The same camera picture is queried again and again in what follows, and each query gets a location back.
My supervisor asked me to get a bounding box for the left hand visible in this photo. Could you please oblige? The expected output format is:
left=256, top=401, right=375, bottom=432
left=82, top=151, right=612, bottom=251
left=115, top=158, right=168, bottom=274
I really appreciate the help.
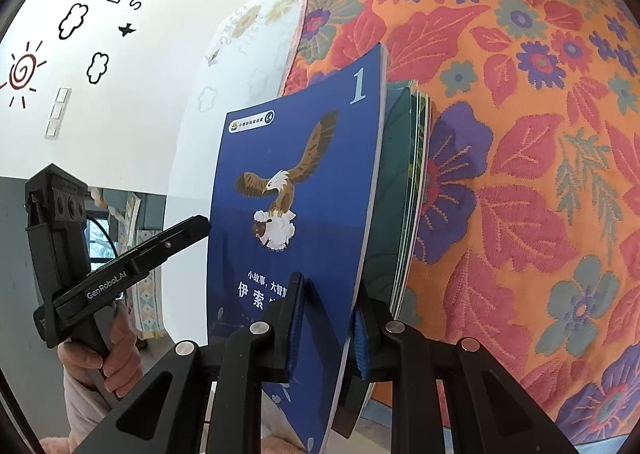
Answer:
left=58, top=302, right=143, bottom=399

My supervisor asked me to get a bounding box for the stacked organized books pile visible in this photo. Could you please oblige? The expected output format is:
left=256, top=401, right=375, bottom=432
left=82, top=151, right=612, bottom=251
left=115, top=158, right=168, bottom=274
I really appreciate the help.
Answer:
left=361, top=80, right=430, bottom=316

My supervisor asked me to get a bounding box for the floral orange table mat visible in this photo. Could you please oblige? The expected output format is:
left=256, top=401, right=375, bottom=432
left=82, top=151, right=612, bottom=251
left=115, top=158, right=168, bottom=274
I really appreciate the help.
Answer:
left=285, top=0, right=639, bottom=450

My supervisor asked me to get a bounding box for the pink left sleeve forearm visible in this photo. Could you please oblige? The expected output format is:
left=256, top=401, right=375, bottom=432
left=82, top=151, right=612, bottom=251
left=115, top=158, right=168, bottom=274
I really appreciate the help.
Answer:
left=39, top=368, right=110, bottom=454

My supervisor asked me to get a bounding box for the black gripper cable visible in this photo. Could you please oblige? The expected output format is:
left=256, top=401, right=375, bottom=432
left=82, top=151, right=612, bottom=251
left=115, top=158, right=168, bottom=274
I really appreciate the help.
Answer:
left=86, top=216, right=122, bottom=260

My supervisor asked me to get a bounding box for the large blue book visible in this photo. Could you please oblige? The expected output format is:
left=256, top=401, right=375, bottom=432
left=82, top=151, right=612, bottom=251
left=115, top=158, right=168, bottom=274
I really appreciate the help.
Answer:
left=206, top=46, right=387, bottom=453

